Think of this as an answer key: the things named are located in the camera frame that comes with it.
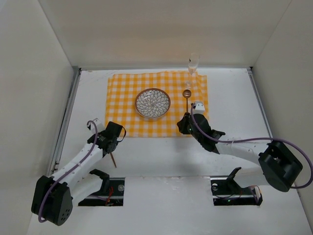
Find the copper spoon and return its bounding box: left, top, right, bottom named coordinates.
left=182, top=89, right=192, bottom=113

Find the patterned ceramic plate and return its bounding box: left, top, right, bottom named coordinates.
left=134, top=88, right=171, bottom=119

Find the yellow white checkered cloth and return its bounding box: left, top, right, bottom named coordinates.
left=105, top=71, right=209, bottom=138

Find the clear champagne flute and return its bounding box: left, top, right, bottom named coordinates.
left=185, top=53, right=200, bottom=89

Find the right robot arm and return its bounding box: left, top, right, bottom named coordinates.
left=177, top=112, right=303, bottom=192

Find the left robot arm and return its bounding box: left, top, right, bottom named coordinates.
left=31, top=119, right=127, bottom=226

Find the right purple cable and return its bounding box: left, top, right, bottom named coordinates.
left=190, top=106, right=313, bottom=189

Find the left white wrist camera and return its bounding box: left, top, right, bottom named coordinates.
left=87, top=118, right=105, bottom=133

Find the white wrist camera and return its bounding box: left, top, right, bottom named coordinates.
left=191, top=101, right=205, bottom=115
left=87, top=118, right=105, bottom=133

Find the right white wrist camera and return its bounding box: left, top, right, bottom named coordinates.
left=191, top=101, right=205, bottom=115

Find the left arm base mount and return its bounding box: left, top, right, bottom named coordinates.
left=78, top=169, right=125, bottom=207

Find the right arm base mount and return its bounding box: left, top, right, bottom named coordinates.
left=210, top=167, right=263, bottom=206

